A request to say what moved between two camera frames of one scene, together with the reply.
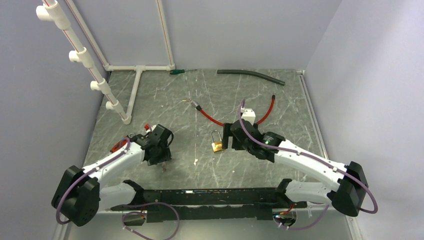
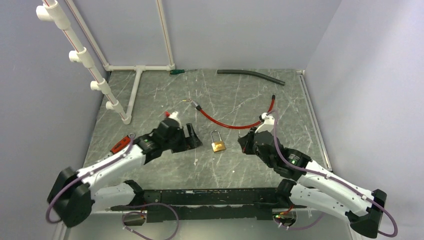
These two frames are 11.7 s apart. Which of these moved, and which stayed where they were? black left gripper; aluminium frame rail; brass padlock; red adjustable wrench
Moved: black left gripper
Stayed: aluminium frame rail; brass padlock; red adjustable wrench
